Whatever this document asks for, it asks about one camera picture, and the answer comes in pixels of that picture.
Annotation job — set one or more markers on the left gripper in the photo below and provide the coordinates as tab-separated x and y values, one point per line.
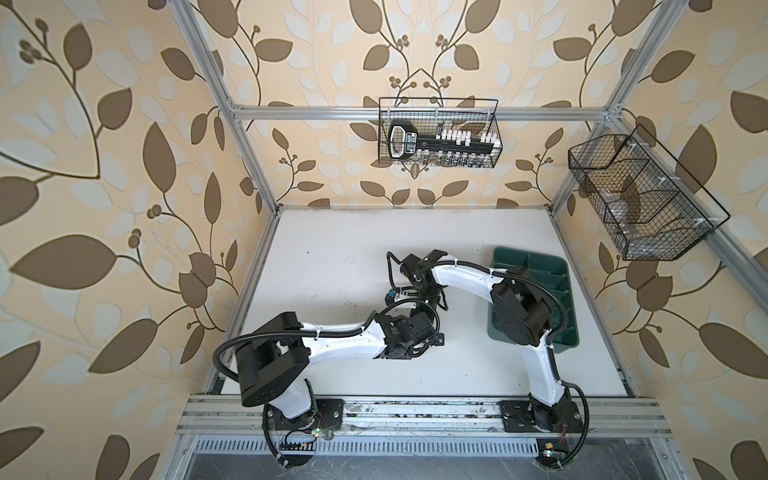
412	354

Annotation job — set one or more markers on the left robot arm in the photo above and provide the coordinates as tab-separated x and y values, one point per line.
269	364

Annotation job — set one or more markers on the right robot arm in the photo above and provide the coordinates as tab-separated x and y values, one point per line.
530	315

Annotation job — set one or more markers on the black socket set holder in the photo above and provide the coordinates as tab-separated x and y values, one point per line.
404	140

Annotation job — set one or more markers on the back wire basket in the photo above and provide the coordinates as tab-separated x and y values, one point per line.
473	114

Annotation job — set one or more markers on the wire basket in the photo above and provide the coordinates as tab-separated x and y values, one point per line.
473	114
652	206

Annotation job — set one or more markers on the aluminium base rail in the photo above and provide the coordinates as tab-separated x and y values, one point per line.
419	426

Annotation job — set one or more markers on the right wire basket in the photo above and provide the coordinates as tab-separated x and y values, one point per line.
652	206

